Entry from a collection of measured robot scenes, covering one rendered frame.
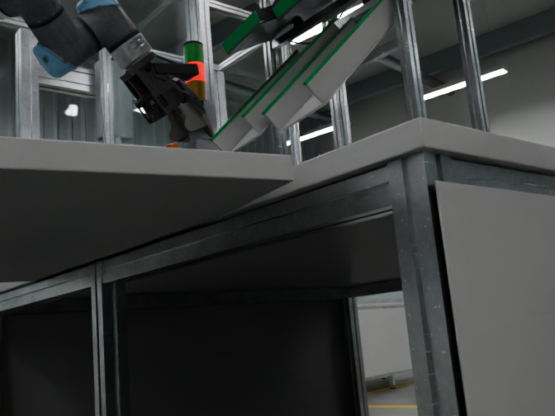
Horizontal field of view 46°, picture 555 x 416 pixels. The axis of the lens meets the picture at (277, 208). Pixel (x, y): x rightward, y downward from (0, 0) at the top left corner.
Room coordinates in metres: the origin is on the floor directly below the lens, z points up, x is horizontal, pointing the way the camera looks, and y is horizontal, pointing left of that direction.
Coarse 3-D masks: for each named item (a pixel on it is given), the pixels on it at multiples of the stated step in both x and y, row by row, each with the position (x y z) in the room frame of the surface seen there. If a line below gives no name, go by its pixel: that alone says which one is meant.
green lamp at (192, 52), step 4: (188, 44) 1.52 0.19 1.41; (192, 44) 1.51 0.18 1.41; (196, 44) 1.52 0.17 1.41; (200, 44) 1.52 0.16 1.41; (184, 48) 1.53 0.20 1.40; (188, 48) 1.52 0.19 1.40; (192, 48) 1.51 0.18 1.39; (196, 48) 1.52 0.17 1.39; (200, 48) 1.52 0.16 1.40; (184, 52) 1.53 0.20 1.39; (188, 52) 1.52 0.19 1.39; (192, 52) 1.51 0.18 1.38; (196, 52) 1.52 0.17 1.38; (200, 52) 1.52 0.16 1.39; (184, 56) 1.53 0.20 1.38; (188, 56) 1.52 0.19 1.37; (192, 56) 1.51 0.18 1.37; (196, 56) 1.52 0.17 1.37; (200, 56) 1.52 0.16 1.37; (184, 60) 1.53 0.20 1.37; (188, 60) 1.52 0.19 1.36; (192, 60) 1.52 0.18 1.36; (196, 60) 1.52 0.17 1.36; (200, 60) 1.52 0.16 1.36
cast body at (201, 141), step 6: (192, 132) 1.31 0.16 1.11; (198, 132) 1.29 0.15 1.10; (204, 132) 1.30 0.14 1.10; (192, 138) 1.31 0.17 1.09; (198, 138) 1.29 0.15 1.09; (204, 138) 1.29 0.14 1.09; (210, 138) 1.30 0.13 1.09; (186, 144) 1.31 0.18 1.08; (192, 144) 1.29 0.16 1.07; (198, 144) 1.28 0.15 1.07; (204, 144) 1.29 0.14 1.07; (210, 144) 1.30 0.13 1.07
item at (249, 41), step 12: (276, 0) 1.18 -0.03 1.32; (252, 12) 1.01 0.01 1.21; (264, 12) 1.01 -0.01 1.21; (312, 12) 1.11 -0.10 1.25; (252, 24) 1.02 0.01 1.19; (264, 24) 1.03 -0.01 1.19; (276, 24) 1.06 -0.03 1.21; (288, 24) 1.11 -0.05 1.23; (240, 36) 1.06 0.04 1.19; (252, 36) 1.07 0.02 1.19; (264, 36) 1.11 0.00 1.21; (276, 36) 1.16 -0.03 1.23; (228, 48) 1.11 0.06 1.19; (240, 48) 1.11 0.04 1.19
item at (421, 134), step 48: (384, 144) 0.61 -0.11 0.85; (432, 144) 0.59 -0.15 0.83; (480, 144) 0.64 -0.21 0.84; (528, 144) 0.70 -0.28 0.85; (288, 192) 0.73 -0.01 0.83; (288, 240) 1.11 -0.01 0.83; (336, 240) 1.17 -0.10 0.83; (384, 240) 1.23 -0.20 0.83; (0, 288) 1.55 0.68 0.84; (144, 288) 1.80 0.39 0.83; (192, 288) 1.96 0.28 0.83; (240, 288) 2.13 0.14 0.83; (288, 288) 2.34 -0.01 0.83
